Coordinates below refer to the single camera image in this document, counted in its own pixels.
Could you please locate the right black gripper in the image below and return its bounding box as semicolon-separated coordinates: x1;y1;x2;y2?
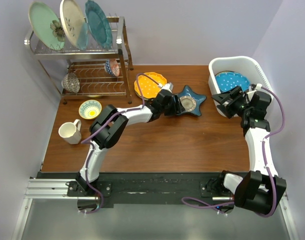
211;86;252;119

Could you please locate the clear glass plate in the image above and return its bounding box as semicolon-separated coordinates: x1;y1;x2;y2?
180;95;197;112

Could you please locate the dark blue scalloped plate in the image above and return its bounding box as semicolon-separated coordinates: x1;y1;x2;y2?
177;85;207;117

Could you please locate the bright blue dotted plate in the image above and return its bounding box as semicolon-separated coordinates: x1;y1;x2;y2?
214;71;251;94

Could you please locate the orange dotted plate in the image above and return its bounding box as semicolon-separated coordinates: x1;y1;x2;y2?
138;72;168;100

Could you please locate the white plate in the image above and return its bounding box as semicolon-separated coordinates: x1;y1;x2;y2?
135;91;155;101

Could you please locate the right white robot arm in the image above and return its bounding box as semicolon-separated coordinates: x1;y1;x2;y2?
211;84;287;218

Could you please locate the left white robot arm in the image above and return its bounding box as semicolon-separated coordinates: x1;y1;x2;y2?
76;89;185;196

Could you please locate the white plastic bin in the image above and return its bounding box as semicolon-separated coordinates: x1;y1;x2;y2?
208;55;275;118

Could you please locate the blue orange patterned bowl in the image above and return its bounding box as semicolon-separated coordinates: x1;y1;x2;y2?
104;58;120;77

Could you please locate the yellow blue patterned bowl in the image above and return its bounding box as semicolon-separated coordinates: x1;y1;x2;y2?
78;99;102;120

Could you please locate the metal dish rack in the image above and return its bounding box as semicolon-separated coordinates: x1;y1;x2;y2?
24;16;134;104

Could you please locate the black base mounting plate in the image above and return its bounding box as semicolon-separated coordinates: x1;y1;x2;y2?
67;171;246;210

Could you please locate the cream ceramic mug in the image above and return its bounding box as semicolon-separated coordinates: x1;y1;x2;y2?
58;119;82;145

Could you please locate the grey patterned bowl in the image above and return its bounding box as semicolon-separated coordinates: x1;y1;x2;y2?
61;72;80;94

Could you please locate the small light blue plate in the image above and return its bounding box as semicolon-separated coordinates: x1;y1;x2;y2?
76;22;89;51

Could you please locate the teal scalloped plate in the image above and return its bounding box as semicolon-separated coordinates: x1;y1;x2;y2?
85;0;113;50

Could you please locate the cream floral plate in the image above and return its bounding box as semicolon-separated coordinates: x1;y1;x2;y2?
59;0;86;48

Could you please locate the mint green flower plate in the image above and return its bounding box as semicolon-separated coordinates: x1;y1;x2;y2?
28;1;65;51

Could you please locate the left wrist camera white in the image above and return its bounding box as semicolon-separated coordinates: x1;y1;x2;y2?
158;82;173;93

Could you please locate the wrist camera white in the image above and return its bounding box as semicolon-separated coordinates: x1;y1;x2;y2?
158;82;173;93
251;83;263;91

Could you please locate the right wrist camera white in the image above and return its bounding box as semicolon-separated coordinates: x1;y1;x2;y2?
251;83;263;91

